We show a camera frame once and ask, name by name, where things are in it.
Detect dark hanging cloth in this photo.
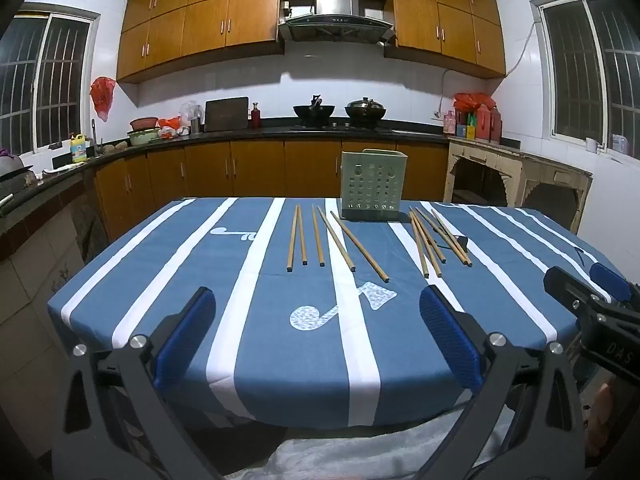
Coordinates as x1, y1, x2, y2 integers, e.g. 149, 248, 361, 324
72, 180, 108, 261

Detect green perforated utensil holder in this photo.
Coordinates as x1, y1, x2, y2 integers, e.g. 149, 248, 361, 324
340, 149, 407, 222

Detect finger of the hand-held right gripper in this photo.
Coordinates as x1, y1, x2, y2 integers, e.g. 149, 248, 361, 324
590, 262, 632, 303
544, 266, 608, 316

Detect red plastic bag on bottles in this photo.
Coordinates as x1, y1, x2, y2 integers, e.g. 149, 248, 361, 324
453, 92, 497, 111

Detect black pot with lid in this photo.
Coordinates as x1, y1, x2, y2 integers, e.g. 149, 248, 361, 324
344, 97, 387, 127

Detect barred window with sink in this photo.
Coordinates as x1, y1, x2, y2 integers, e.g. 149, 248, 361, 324
0, 10, 98, 156

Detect steel range hood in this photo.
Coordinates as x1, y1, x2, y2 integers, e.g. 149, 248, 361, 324
277, 0, 396, 43

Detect black wok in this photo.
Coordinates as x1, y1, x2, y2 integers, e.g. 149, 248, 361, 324
292, 94, 337, 126

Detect wooden lower kitchen cabinets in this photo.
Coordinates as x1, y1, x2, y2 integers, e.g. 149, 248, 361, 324
94, 139, 450, 241

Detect person's right hand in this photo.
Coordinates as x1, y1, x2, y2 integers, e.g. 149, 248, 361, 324
586, 377, 621, 458

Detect gas stove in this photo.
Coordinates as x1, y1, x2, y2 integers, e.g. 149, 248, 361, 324
290, 121, 396, 133

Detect white plastic sheet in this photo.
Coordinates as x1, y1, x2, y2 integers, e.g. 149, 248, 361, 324
270, 405, 516, 480

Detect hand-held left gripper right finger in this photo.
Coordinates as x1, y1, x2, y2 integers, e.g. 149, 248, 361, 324
419, 285, 586, 480

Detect red plastic bag on hook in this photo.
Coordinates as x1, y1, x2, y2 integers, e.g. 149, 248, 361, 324
90, 76, 117, 122

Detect worn white side table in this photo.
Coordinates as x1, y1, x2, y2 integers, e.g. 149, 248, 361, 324
444, 135, 593, 233

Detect blue white striped tablecloth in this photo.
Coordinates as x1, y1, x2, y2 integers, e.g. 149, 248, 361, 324
46, 196, 626, 431

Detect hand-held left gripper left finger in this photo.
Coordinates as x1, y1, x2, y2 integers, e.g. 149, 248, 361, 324
52, 286, 236, 480

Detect wooden upper wall cabinets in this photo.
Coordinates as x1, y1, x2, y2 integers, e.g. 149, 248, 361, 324
116, 0, 507, 83

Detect black kitchen countertop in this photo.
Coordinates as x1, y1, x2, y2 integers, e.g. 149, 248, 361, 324
0, 117, 521, 216

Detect dark wooden cutting board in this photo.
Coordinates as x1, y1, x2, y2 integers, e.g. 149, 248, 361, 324
204, 96, 250, 132

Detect white wall cable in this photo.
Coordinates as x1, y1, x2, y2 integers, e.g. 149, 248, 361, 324
431, 20, 541, 121

